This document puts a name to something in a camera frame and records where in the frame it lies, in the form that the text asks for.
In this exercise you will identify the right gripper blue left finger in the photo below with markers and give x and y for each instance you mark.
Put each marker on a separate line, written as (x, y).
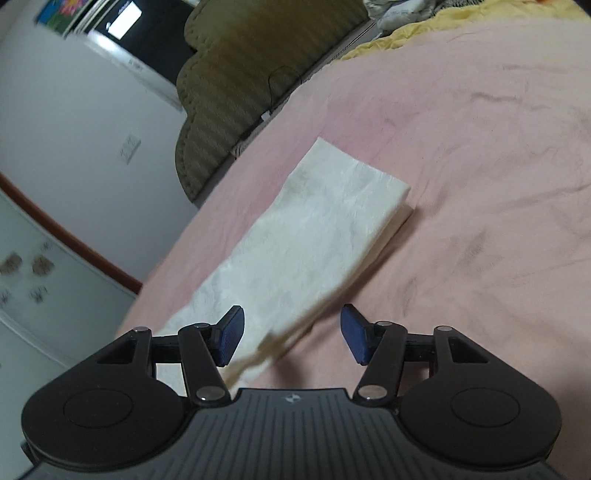
(206, 348)

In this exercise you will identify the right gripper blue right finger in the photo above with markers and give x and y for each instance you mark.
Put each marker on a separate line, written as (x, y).
(380, 347)

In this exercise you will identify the white textured pants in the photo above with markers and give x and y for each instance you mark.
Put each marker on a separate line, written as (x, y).
(331, 219)

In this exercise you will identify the pink bed sheet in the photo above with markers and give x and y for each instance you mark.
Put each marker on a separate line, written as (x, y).
(489, 125)

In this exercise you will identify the olive padded headboard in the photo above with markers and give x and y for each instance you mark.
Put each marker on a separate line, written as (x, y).
(248, 56)

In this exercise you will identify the grey white crumpled cloth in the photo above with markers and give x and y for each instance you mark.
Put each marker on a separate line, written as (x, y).
(391, 15)

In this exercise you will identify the yellow blanket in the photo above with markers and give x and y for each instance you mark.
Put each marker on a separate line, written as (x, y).
(454, 18)

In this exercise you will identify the white wall socket plate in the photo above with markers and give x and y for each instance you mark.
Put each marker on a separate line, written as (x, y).
(128, 148)

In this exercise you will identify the brown wooden door frame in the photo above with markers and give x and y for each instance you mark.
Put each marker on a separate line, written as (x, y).
(65, 237)

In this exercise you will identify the colourful wall poster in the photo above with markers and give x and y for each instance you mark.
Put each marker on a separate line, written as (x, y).
(60, 15)

